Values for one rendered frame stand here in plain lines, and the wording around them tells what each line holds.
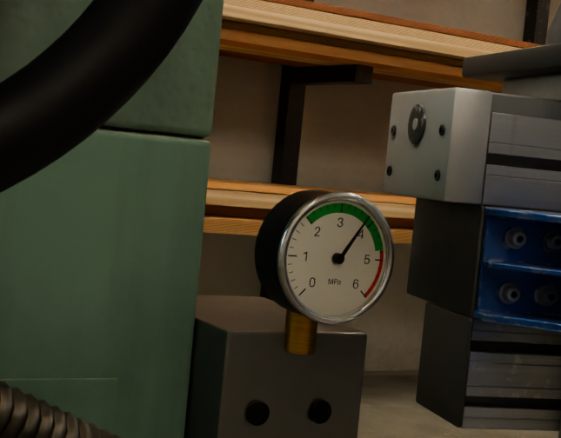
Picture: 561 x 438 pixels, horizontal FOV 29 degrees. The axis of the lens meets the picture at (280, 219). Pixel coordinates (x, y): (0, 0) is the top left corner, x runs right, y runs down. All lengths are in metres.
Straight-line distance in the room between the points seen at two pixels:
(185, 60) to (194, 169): 0.05
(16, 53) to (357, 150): 3.18
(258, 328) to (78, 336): 0.09
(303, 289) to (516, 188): 0.41
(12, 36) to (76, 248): 0.10
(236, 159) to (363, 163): 0.49
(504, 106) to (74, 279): 0.47
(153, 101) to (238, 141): 2.90
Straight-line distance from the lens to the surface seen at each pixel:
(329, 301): 0.51
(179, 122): 0.54
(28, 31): 0.52
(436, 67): 3.22
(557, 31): 0.99
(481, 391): 0.90
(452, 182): 0.86
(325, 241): 0.51
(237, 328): 0.53
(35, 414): 0.41
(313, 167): 3.57
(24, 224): 0.52
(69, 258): 0.53
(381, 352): 3.83
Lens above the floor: 0.70
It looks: 3 degrees down
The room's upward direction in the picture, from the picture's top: 6 degrees clockwise
